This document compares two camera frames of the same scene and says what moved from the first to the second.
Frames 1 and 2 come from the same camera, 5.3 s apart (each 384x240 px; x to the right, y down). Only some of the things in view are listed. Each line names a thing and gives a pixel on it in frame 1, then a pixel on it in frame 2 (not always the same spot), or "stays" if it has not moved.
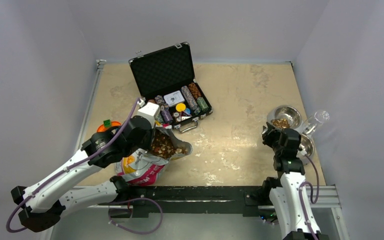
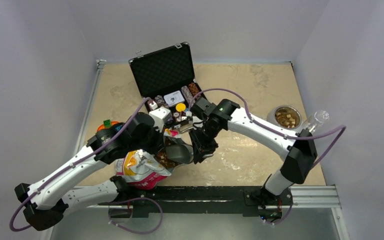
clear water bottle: x=311 y=123 stays
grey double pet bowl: x=286 y=116 stays
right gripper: x=268 y=133 → x=203 y=149
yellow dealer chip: x=180 y=107 stays
